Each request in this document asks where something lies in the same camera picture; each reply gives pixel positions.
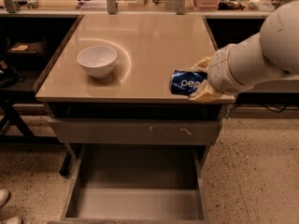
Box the open middle drawer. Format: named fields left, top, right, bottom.
left=47, top=146, right=209, bottom=224

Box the black stool frame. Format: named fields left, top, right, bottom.
left=0, top=93, right=73, bottom=176

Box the white ceramic bowl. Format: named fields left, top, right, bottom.
left=77, top=46, right=118, bottom=78

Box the grey drawer cabinet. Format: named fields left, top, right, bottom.
left=36, top=14, right=232, bottom=161

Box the white shoe upper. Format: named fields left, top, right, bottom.
left=0, top=189, right=10, bottom=207

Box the closed top drawer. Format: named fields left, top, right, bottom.
left=49, top=119, right=221, bottom=146

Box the blue pepsi can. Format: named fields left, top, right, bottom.
left=170, top=70, right=207, bottom=95

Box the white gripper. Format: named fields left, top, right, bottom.
left=189, top=44, right=253, bottom=103

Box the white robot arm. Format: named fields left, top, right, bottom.
left=189, top=1, right=299, bottom=104

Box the white shoe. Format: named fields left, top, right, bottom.
left=0, top=217, right=22, bottom=224
left=0, top=189, right=10, bottom=207

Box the white shoe lower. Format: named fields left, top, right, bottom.
left=0, top=217, right=22, bottom=224

